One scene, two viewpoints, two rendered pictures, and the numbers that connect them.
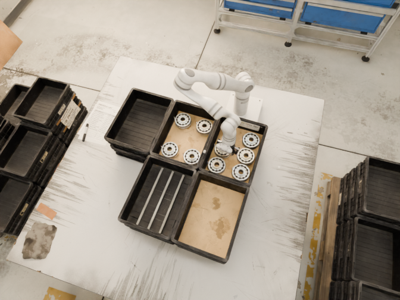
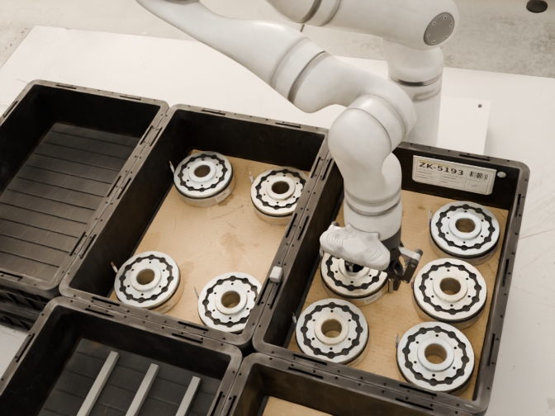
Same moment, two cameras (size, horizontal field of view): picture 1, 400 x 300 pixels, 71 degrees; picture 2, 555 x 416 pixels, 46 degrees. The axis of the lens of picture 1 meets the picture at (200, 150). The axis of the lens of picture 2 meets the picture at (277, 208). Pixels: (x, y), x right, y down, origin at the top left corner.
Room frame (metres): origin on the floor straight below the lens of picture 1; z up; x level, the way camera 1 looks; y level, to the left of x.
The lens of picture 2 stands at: (0.18, -0.08, 1.70)
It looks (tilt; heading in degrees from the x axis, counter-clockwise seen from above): 52 degrees down; 4
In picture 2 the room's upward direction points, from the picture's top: 11 degrees counter-clockwise
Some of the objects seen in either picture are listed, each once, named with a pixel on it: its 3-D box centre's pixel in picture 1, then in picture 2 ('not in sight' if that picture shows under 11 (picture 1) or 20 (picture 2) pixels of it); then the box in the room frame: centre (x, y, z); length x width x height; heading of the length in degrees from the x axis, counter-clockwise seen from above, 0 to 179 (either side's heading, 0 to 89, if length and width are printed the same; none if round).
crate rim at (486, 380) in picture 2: (234, 147); (399, 253); (0.68, -0.20, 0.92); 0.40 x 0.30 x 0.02; 155
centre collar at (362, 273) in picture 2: not in sight; (354, 264); (0.71, -0.14, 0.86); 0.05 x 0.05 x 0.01
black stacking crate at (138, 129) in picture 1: (141, 123); (55, 193); (0.94, 0.35, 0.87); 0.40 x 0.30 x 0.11; 155
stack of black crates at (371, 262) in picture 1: (365, 256); not in sight; (0.07, -1.04, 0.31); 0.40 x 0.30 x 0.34; 158
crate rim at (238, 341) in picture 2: (186, 133); (206, 210); (0.81, 0.07, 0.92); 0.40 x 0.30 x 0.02; 155
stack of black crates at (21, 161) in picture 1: (34, 157); not in sight; (1.06, 1.37, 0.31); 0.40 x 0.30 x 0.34; 158
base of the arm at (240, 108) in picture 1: (241, 102); (413, 106); (1.03, -0.29, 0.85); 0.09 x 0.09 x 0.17; 79
